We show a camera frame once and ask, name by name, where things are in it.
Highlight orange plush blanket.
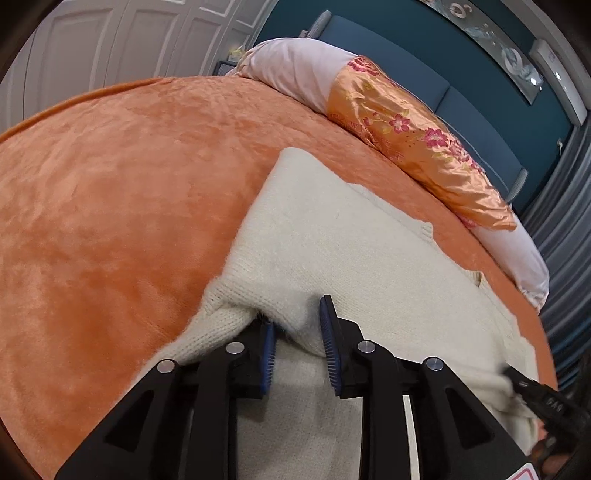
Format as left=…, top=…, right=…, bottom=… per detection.
left=0, top=76, right=559, bottom=480

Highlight person's right hand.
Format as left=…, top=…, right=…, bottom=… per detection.
left=530, top=443, right=563, bottom=478

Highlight grey curtain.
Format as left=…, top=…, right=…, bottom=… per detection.
left=512, top=111, right=591, bottom=388

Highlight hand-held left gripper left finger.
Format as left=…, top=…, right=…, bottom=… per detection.
left=54, top=320, right=278, bottom=480

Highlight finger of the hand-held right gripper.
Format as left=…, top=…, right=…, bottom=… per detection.
left=505, top=366, right=541, bottom=395

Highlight pink and orange floral pillow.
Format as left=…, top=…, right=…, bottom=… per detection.
left=235, top=38, right=550, bottom=310

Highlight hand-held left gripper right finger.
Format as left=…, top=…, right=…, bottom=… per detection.
left=318, top=294, right=541, bottom=480

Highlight white wardrobe doors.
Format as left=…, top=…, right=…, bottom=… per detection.
left=0, top=0, right=278, bottom=134

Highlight blue upholstered headboard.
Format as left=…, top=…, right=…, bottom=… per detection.
left=298, top=14, right=529, bottom=204

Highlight white air conditioner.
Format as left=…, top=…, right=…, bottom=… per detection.
left=531, top=39, right=591, bottom=127

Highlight white knit sweater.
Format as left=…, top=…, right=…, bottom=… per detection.
left=139, top=148, right=539, bottom=480

